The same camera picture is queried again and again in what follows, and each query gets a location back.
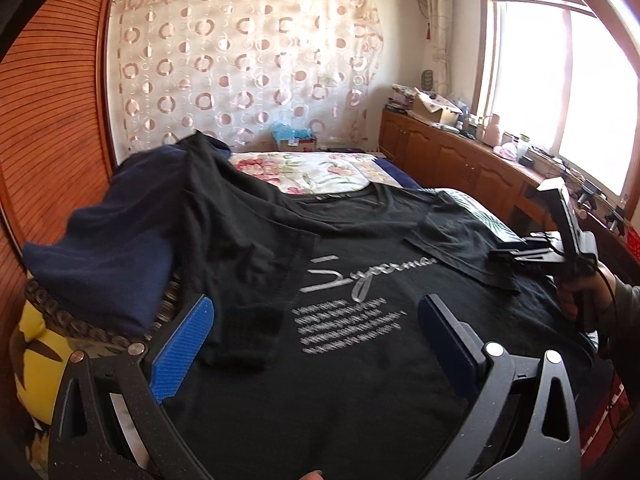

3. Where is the circle-patterned sheer curtain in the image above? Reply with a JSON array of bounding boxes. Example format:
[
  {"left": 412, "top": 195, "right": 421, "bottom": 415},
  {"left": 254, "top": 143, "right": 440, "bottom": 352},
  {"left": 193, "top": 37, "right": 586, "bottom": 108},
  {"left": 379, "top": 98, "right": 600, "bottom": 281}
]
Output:
[{"left": 111, "top": 0, "right": 385, "bottom": 155}]

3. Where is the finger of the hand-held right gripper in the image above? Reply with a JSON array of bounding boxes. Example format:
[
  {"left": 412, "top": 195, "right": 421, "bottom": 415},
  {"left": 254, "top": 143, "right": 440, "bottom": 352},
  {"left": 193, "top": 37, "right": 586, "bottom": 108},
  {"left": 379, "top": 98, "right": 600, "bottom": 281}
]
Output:
[
  {"left": 488, "top": 245, "right": 551, "bottom": 267},
  {"left": 520, "top": 231, "right": 557, "bottom": 250}
]

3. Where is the open cardboard box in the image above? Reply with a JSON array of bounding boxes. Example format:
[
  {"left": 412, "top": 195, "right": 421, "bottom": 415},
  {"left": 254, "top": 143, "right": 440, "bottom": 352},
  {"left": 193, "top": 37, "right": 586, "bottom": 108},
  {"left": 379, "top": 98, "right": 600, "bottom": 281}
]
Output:
[{"left": 409, "top": 89, "right": 467, "bottom": 130}]

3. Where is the red bag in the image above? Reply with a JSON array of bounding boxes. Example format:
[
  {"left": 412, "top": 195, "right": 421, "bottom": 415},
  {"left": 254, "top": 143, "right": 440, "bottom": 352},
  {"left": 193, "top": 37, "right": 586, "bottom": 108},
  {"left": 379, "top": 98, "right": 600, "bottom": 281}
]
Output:
[{"left": 580, "top": 377, "right": 632, "bottom": 458}]

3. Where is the pink bottle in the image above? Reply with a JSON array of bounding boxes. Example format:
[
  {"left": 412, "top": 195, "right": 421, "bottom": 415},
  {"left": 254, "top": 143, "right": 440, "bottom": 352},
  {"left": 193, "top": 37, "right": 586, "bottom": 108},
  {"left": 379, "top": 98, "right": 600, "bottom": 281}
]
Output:
[{"left": 481, "top": 112, "right": 507, "bottom": 147}]

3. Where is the wooden slatted wardrobe door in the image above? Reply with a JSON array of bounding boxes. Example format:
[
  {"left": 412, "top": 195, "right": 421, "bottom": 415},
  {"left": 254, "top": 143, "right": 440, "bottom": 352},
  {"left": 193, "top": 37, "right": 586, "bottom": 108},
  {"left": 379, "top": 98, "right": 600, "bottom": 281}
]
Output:
[{"left": 0, "top": 0, "right": 124, "bottom": 286}]

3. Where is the dark circle-patterned blanket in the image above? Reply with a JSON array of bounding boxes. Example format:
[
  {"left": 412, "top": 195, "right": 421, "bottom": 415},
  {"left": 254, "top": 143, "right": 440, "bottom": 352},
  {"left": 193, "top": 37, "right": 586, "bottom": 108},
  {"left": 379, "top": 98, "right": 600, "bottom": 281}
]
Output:
[{"left": 24, "top": 272, "right": 183, "bottom": 357}]

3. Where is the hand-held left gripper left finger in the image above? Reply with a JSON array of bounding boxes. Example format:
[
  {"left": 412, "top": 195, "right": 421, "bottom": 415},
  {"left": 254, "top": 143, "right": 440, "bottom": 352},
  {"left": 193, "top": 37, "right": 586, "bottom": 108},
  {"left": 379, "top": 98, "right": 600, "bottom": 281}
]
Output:
[{"left": 47, "top": 292, "right": 216, "bottom": 480}]

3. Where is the person's right hand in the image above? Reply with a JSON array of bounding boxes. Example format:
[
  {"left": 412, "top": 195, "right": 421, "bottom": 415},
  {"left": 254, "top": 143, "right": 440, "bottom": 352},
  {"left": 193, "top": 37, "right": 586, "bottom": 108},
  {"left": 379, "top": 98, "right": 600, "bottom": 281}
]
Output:
[{"left": 556, "top": 260, "right": 619, "bottom": 335}]

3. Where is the long wooden cabinet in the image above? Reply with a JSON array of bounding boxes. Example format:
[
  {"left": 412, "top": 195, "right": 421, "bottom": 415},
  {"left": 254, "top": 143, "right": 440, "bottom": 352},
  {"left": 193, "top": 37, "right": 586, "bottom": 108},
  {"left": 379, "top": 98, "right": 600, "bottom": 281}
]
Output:
[{"left": 378, "top": 106, "right": 640, "bottom": 263}]

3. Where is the box with blue plastic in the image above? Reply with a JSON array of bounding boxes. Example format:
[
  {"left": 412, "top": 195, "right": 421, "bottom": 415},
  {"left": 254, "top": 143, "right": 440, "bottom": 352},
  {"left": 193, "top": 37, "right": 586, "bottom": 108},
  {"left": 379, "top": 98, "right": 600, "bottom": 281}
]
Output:
[{"left": 271, "top": 121, "right": 319, "bottom": 154}]

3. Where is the person's right forearm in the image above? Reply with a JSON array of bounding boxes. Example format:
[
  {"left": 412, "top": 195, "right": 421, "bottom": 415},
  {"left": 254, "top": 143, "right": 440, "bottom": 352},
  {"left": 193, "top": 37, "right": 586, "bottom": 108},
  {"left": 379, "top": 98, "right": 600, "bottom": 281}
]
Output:
[{"left": 597, "top": 280, "right": 640, "bottom": 366}]

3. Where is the floral quilt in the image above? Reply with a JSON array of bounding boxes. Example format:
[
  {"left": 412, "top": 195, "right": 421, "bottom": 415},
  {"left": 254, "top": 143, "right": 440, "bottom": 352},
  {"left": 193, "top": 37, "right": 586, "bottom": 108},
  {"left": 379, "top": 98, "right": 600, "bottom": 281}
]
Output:
[{"left": 227, "top": 151, "right": 397, "bottom": 197}]

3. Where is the wooden-framed window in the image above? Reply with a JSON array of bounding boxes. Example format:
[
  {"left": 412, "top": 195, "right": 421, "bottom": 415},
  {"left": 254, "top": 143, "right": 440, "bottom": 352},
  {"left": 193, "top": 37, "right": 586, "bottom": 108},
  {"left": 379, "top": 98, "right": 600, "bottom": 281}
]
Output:
[{"left": 470, "top": 0, "right": 640, "bottom": 203}]

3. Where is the black printed t-shirt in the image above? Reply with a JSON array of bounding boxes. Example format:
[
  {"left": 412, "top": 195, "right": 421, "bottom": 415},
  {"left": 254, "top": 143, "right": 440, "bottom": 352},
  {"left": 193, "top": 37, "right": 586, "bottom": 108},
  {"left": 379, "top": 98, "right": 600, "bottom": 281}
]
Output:
[{"left": 162, "top": 130, "right": 603, "bottom": 480}]

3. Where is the lace window curtain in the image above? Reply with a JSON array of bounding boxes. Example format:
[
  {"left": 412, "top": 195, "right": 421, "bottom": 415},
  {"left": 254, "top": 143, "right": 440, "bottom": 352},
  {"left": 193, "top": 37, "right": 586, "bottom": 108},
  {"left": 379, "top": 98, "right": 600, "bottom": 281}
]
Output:
[{"left": 421, "top": 0, "right": 455, "bottom": 97}]

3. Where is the navy blue pillow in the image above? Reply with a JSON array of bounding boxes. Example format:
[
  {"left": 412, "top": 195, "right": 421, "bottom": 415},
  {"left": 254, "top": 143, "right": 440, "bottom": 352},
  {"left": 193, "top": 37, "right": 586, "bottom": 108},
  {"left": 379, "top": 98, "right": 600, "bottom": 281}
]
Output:
[{"left": 22, "top": 144, "right": 232, "bottom": 337}]

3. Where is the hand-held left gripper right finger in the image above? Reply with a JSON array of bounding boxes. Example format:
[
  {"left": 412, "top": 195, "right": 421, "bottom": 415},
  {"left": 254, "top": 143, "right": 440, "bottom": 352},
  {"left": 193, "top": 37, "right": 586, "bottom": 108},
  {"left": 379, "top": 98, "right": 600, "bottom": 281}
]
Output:
[{"left": 416, "top": 292, "right": 583, "bottom": 480}]

